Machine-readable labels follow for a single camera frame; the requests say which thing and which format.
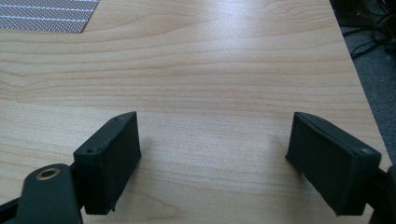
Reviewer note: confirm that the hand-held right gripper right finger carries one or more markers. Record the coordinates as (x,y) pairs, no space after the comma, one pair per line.
(330,165)

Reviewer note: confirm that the grey striped woven mat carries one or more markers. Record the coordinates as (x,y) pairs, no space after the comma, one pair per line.
(46,15)

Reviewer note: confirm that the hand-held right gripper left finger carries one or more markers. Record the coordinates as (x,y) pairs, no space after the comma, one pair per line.
(107,165)

